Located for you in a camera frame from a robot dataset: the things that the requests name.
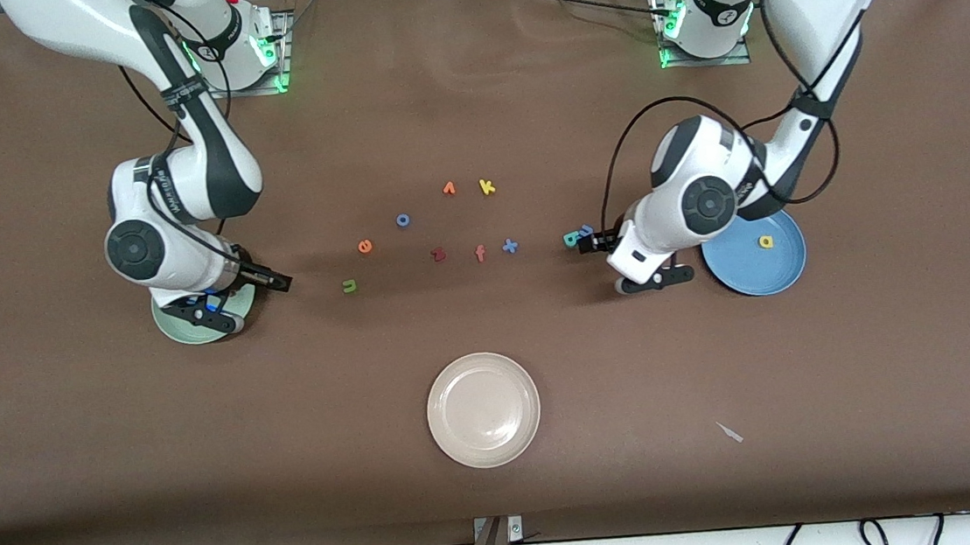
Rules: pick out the blue foam letter m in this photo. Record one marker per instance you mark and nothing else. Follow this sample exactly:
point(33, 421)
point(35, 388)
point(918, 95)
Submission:
point(587, 229)

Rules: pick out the yellow foam letter k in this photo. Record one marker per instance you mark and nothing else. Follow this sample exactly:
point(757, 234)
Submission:
point(486, 187)

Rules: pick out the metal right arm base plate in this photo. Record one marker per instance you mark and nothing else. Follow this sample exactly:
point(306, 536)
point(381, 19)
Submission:
point(281, 53)

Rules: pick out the teal foam letter b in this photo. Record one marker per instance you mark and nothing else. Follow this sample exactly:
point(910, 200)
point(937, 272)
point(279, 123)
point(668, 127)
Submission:
point(571, 239)

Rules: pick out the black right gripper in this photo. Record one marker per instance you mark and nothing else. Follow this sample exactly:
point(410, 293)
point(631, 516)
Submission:
point(255, 276)

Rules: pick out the orange foam angled letter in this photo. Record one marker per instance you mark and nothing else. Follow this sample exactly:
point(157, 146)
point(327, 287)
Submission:
point(449, 190)

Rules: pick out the salmon foam letter f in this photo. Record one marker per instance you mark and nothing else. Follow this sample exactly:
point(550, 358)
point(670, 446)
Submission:
point(480, 254)

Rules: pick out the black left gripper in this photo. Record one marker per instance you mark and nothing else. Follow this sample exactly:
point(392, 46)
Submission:
point(599, 241)

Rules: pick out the green foam letter u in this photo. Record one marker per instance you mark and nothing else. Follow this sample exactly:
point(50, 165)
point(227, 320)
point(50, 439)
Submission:
point(350, 290)

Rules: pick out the blue foam letter o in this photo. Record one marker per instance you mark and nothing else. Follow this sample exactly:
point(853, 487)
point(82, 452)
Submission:
point(398, 220)

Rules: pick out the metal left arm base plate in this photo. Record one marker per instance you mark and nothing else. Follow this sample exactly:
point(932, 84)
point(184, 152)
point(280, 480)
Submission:
point(695, 64)

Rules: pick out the yellow foam letter a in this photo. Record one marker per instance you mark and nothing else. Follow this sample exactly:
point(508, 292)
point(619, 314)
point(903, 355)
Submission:
point(761, 241)

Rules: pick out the blue plate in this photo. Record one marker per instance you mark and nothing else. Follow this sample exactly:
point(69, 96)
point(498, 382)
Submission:
point(757, 271)

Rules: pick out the brown paper table cover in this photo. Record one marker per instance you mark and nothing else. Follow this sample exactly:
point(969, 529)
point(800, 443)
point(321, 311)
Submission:
point(471, 116)

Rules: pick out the blue foam letter x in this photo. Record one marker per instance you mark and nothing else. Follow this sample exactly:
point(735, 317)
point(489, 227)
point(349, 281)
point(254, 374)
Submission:
point(510, 247)

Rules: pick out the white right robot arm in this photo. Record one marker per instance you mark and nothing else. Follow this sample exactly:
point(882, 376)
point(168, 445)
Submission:
point(77, 27)

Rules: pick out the orange foam letter e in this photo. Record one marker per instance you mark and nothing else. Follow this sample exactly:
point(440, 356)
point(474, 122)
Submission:
point(365, 247)

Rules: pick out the white paper scrap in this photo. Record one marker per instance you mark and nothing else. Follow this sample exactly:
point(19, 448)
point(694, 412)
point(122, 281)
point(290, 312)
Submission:
point(730, 433)

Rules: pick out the red foam letter z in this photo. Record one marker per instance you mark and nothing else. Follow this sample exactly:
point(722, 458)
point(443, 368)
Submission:
point(439, 254)

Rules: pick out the green plate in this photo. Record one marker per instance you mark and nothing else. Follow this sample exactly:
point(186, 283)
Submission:
point(183, 335)

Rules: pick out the beige plate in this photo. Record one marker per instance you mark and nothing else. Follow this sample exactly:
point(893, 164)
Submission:
point(484, 410)

